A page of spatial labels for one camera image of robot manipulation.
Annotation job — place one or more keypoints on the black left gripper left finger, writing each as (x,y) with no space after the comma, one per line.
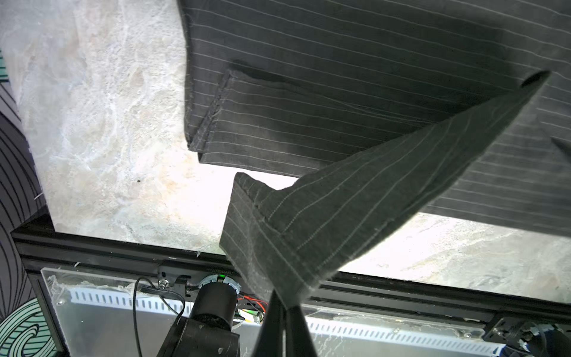
(271,339)

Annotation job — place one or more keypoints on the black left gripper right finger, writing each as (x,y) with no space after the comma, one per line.
(298,340)

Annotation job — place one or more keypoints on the dark grey pinstripe shirt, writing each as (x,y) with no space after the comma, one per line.
(346,118)

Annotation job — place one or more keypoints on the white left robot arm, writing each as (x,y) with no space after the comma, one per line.
(208,329)

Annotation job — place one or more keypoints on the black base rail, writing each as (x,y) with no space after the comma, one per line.
(40,246)

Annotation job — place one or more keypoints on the white slotted cable duct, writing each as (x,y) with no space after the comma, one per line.
(320,326)

